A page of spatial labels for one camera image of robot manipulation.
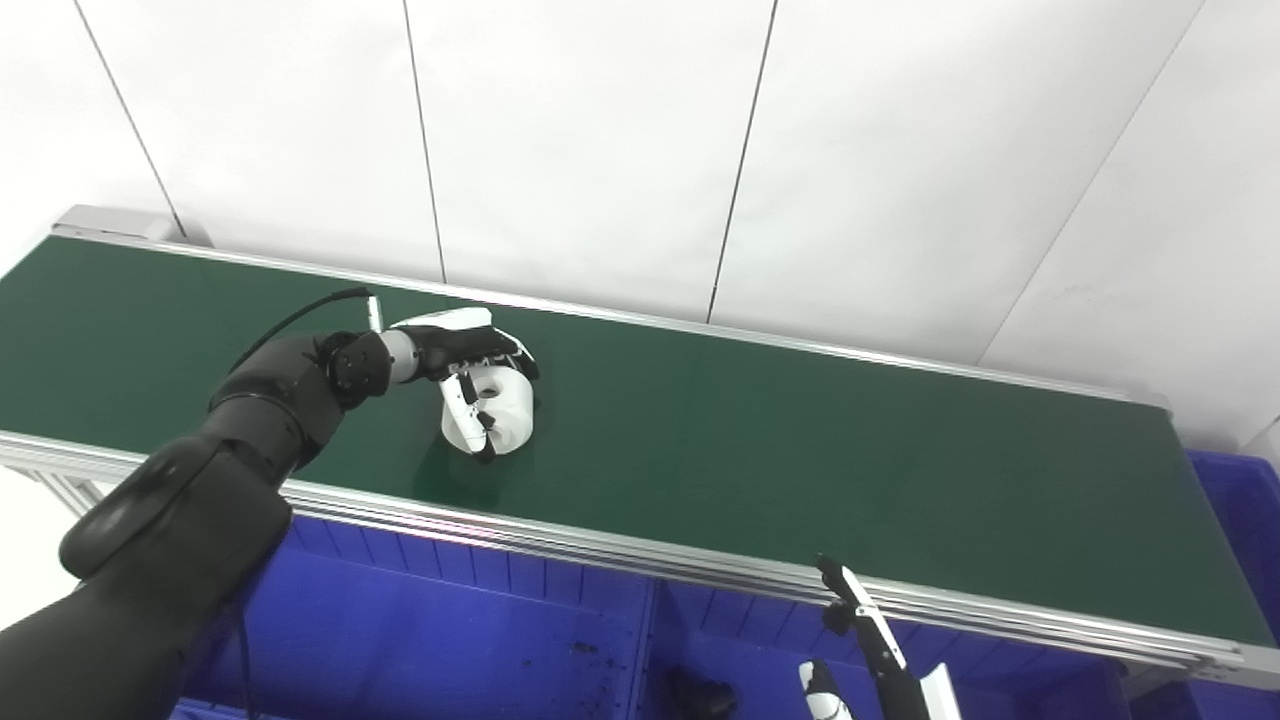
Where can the aluminium conveyor support leg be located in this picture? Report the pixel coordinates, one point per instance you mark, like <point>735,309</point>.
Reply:
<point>65,492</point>

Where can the white round plastic part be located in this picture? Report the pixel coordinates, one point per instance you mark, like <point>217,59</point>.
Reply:
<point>510,410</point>

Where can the black plastic part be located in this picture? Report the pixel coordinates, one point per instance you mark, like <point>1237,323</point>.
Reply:
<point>705,698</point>

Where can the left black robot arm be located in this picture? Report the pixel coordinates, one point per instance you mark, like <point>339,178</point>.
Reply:
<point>200,500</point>

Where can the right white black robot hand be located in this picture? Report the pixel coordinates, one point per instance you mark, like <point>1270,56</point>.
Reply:
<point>885,660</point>

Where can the green conveyor belt aluminium frame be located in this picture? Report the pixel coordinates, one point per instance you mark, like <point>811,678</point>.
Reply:
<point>760,440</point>

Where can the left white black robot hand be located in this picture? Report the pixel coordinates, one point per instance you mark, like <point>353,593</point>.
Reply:
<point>462,345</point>

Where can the blue plastic bin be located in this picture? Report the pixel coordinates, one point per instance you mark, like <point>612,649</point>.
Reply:
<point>1245,520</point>
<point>760,660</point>
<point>430,640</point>

